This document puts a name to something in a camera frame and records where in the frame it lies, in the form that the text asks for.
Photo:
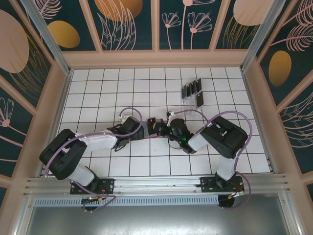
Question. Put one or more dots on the black credit card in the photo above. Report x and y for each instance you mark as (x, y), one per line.
(152, 121)
(200, 100)
(189, 90)
(194, 87)
(199, 84)
(184, 92)

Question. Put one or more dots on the red card holder wallet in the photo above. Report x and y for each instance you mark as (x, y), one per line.
(146, 131)

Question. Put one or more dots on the clear acrylic card rack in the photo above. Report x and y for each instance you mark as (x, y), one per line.
(189, 104)

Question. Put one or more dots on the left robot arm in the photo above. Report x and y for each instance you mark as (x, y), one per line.
(63, 154)

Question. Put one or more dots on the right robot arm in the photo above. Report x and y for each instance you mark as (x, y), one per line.
(227, 137)

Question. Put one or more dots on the small green circuit board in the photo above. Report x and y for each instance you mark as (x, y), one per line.
(91, 199)

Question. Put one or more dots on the yellow power connector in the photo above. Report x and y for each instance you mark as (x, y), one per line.
(231, 196)

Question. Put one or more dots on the grey metal sheet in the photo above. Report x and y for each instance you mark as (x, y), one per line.
(156, 220)

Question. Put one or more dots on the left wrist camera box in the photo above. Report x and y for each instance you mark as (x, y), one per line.
(122, 117)

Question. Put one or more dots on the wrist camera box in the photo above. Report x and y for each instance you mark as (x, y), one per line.
(122, 117)
(170, 114)

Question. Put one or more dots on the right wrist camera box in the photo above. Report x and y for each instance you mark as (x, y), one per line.
(170, 114)

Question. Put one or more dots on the aluminium frame rail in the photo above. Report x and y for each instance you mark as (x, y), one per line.
(156, 182)

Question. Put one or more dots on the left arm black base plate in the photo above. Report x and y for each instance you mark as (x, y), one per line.
(107, 186)

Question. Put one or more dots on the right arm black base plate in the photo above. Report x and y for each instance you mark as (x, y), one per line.
(205, 184)

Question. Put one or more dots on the aluminium corner post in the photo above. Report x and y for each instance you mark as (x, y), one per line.
(256, 42)
(51, 41)

